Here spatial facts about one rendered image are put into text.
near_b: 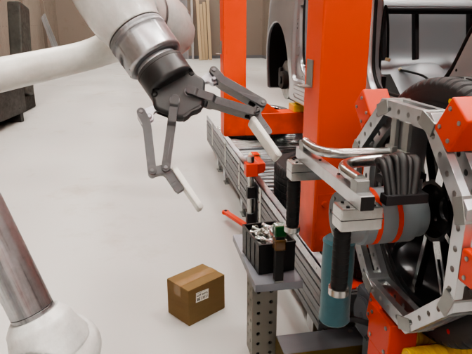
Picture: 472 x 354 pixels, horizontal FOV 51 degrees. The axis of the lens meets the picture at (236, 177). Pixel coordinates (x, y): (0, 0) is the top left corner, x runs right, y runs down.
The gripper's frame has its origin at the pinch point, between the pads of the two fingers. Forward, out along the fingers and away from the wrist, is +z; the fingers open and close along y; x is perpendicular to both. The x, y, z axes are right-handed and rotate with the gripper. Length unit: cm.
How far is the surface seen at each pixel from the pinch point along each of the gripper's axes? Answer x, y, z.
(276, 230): -91, -25, 11
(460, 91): -24, -59, 8
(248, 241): -113, -20, 9
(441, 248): -46, -44, 37
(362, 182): -22.3, -26.3, 11.8
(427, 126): -25, -47, 10
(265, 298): -128, -15, 31
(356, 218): -25.2, -22.2, 17.0
